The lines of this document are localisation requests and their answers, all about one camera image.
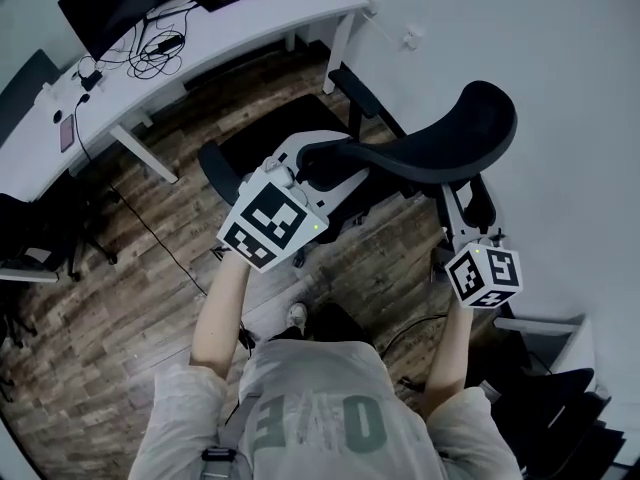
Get black swivel chair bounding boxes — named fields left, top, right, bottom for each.
left=0, top=191, right=120, bottom=285

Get person's right forearm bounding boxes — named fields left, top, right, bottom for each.
left=424, top=305, right=475, bottom=419

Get long black floor cable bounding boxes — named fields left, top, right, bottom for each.
left=73, top=93, right=210, bottom=297

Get black computer monitor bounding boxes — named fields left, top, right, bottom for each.
left=57, top=0, right=251, bottom=63

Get white side table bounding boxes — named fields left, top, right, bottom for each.
left=493, top=313, right=597, bottom=375

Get tangle of black cables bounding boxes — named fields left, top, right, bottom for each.
left=102, top=5, right=196, bottom=83

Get pink smartphone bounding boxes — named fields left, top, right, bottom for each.
left=58, top=113, right=77, bottom=152

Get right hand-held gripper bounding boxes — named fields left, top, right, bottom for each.
left=443, top=229, right=523, bottom=311

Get white desk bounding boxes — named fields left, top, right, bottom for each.
left=0, top=0, right=374, bottom=204

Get person's black trousers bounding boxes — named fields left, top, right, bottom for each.
left=303, top=301, right=377, bottom=350

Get person's left forearm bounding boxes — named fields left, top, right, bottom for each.
left=189, top=250, right=257, bottom=384

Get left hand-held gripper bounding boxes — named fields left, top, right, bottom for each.
left=215, top=156, right=329, bottom=273

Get dark grey partition panel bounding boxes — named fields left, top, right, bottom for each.
left=0, top=49, right=65, bottom=145

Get person's white shoe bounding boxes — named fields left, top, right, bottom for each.
left=286, top=301, right=309, bottom=340

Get grey shoulder strap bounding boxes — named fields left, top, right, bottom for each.
left=198, top=395, right=262, bottom=480

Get person's light grey shirt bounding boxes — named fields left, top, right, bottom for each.
left=127, top=338, right=525, bottom=480

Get small black desk device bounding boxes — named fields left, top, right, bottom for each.
left=78, top=69, right=105, bottom=92

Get black and white office chair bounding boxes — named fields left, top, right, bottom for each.
left=197, top=67, right=519, bottom=269

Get black mesh chair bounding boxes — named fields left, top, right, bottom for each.
left=467, top=365, right=629, bottom=472

